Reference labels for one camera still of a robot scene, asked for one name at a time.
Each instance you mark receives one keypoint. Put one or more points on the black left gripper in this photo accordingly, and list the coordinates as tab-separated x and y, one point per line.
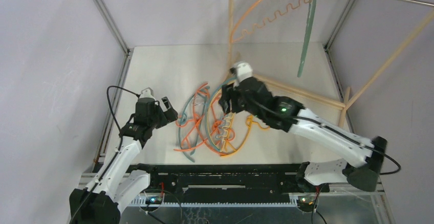
167	116

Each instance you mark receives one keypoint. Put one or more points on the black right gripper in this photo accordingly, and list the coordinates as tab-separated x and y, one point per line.
234	96

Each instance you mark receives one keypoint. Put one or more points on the orange plastic hanger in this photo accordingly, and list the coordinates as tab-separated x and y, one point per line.
212	116
193	114

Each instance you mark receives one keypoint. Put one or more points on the light blue wavy hanger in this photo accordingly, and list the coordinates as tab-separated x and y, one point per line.
208	107

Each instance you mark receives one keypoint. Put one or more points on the pale yellow wavy hanger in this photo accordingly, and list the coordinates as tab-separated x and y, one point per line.
222	132

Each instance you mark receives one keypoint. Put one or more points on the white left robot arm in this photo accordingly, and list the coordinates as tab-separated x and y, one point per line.
105	197

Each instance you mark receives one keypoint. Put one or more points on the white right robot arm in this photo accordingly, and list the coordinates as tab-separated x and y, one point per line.
361	158

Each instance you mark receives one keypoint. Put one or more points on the yellow-orange plastic hanger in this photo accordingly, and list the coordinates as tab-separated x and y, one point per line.
250	121

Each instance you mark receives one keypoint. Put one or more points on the teal plastic hanger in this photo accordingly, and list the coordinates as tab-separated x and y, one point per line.
193	137

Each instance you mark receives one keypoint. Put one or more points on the peach wavy hanger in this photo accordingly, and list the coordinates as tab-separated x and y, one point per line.
256	26

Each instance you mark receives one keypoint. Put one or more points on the left circuit board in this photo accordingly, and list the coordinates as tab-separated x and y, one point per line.
153	200

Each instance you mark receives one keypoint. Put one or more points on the circuit board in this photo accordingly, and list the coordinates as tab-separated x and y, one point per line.
306	201
153	200

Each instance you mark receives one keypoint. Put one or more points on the green hanging hanger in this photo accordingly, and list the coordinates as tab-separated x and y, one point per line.
307	36

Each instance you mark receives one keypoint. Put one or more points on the right circuit board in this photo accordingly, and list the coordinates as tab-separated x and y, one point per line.
306	201

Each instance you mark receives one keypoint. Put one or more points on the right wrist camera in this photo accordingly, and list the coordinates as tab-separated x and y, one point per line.
241	70

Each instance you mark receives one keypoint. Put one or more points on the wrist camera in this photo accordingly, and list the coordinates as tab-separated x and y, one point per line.
241	70
147	93

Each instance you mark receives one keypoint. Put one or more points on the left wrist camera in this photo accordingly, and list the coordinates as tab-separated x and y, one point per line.
147	93

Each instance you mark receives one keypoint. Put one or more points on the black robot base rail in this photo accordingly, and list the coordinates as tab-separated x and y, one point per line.
251	184

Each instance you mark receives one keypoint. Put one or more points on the wooden clothes rack frame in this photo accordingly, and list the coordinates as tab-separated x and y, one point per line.
348	100

